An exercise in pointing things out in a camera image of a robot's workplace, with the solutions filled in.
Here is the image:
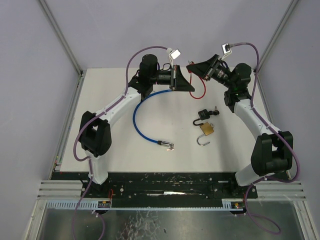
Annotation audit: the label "red cable padlock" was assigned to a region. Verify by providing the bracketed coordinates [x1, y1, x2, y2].
[188, 70, 207, 100]

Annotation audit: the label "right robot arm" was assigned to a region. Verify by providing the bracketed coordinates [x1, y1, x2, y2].
[186, 54, 293, 187]

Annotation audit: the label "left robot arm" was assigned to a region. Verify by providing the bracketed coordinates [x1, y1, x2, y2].
[76, 49, 195, 185]

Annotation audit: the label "blue lock keys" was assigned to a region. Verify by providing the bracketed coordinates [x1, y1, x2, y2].
[166, 143, 174, 151]

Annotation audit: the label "black padlock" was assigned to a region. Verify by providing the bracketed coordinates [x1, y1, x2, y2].
[192, 109, 211, 126]

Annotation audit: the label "black-headed keys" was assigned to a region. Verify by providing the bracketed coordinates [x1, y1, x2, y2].
[209, 106, 220, 116]

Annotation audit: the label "large brass padlock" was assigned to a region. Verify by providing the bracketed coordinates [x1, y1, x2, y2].
[196, 122, 215, 147]

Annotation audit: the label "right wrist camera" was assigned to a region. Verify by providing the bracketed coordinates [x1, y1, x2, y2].
[221, 43, 232, 61]

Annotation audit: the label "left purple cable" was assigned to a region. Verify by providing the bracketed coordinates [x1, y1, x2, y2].
[71, 45, 173, 240]

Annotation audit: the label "purple cable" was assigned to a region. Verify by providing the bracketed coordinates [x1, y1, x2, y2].
[229, 41, 301, 235]
[71, 45, 173, 240]

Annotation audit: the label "blue cable lock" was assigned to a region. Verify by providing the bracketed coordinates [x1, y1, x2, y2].
[132, 90, 174, 148]

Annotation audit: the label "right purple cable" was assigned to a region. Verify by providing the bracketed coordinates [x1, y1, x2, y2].
[229, 41, 301, 235]

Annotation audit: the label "aluminium frame post right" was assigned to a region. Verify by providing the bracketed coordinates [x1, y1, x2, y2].
[257, 0, 301, 70]

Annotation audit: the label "aluminium frame post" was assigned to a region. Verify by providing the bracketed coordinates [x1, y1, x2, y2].
[36, 0, 83, 76]
[257, 0, 301, 70]

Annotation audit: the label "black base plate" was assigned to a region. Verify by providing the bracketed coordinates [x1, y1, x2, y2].
[51, 171, 258, 209]

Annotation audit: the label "aluminium frame post left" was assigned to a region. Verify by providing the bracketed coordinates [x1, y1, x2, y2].
[36, 0, 83, 76]

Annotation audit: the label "grey slotted cable duct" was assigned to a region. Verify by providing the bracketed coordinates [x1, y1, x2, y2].
[46, 200, 246, 214]

